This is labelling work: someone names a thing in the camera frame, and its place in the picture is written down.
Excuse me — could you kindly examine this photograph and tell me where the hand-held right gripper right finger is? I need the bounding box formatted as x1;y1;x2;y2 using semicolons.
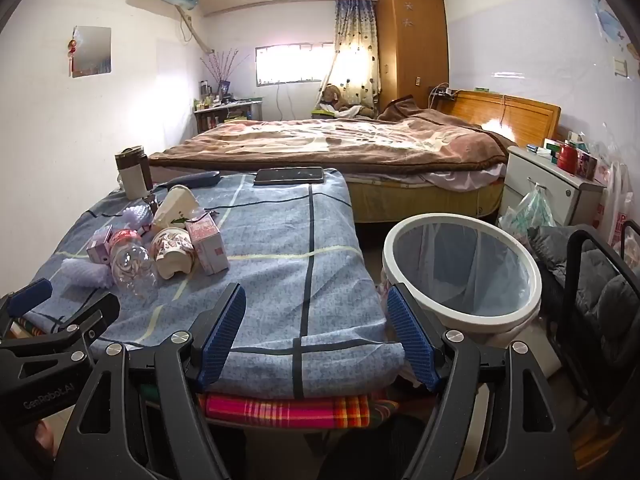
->
386;284;581;480

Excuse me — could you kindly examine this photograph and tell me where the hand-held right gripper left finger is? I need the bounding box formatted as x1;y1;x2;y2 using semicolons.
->
52;282;248;480

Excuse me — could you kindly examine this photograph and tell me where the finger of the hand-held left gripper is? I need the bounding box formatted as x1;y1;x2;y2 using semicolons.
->
20;292;121;361
0;278;53;327

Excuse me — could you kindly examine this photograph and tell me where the purple foam net sleeve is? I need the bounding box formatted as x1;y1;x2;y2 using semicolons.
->
60;257;115;290
122;199;155;229

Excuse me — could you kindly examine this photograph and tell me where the clear plastic bottle red label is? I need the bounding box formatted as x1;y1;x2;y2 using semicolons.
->
109;228;160;302

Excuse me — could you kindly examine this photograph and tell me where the small pink carton box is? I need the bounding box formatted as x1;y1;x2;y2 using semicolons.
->
86;225;116;264

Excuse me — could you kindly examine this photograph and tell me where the patterned paper cup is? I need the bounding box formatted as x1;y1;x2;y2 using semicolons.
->
151;227;198;281

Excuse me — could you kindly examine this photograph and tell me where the white round trash bin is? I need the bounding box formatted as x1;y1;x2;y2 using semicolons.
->
382;213;543;346

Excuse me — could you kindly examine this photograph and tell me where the plain white paper cup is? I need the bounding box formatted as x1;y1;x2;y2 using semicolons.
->
151;186;206;233

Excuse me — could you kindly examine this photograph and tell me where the person's left hand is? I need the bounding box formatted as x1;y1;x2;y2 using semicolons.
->
32;417;58;461

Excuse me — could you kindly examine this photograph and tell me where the blue checked cloth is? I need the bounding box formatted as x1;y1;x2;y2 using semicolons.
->
15;167;407;402

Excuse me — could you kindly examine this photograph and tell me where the clear bin liner bag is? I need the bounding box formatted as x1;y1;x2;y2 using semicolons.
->
390;222;531;318

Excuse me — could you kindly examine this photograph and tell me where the colourful plaid cloth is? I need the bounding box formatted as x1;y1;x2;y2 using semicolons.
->
10;317;401;431

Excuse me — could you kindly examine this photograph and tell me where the bed mattress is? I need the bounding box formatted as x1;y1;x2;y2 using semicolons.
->
345;160;506;224

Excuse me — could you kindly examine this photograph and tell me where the brown and white thermos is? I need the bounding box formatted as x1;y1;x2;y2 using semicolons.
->
115;146;153;201

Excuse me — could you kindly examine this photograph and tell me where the dark remote control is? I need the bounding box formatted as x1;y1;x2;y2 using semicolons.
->
165;170;221;191

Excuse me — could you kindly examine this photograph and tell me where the black tablet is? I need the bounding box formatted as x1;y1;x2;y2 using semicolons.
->
253;166;325;187

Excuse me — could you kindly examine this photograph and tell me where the black office chair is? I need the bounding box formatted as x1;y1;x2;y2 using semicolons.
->
542;225;640;428

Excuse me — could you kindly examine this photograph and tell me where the green printed plastic bag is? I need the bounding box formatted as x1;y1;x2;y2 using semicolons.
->
497;182;557;247

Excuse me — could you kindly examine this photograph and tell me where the grey padded cushion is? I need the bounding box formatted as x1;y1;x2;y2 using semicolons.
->
530;225;640;377

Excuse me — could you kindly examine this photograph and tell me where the white nightstand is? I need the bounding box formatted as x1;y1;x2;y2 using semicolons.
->
502;146;606;227

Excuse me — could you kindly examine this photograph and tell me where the bed with brown blanket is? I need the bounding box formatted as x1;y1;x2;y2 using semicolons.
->
149;97;509;179

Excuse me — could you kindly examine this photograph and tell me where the cluttered small desk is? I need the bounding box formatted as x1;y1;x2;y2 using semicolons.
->
192;99;264;134

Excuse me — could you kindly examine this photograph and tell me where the red jar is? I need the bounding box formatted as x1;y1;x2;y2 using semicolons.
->
558;141;580;175

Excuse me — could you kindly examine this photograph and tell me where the red hanging knot ornament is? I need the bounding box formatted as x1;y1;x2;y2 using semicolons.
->
64;30;82;75

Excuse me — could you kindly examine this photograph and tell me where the red and white plastic bag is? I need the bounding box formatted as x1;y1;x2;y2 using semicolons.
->
597;161;640;257

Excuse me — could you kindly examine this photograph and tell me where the wooden headboard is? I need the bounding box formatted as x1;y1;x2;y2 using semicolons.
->
440;89;562;149

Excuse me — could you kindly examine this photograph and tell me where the pink red box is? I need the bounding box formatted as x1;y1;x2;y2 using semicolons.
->
577;150;602;181

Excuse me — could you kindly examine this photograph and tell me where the brown teddy bear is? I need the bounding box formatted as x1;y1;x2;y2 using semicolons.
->
319;85;376;119

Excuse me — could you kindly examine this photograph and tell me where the dried branch bouquet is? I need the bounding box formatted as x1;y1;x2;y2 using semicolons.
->
200;49;249;84

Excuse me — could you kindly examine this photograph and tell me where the window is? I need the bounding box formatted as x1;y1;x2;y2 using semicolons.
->
255;42;335;86

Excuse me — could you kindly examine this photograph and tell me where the dotted curtain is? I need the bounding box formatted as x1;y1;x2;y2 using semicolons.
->
320;0;381;111

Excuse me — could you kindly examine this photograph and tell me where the wooden wardrobe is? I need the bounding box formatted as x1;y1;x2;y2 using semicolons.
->
376;0;451;112

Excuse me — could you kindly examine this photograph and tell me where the wall mirror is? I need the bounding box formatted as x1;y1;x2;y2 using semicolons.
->
71;25;112;79

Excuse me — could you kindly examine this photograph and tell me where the blue dolphin wall sticker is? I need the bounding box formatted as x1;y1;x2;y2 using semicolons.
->
592;0;629;44

